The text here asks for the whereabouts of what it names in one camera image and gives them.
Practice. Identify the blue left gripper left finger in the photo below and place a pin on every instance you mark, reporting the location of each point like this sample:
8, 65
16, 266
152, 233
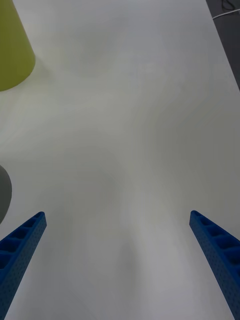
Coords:
17, 260

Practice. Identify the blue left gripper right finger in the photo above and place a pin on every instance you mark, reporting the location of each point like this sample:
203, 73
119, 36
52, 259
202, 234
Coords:
221, 255

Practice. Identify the grey plastic bin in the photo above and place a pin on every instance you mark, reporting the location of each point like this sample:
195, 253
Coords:
4, 195

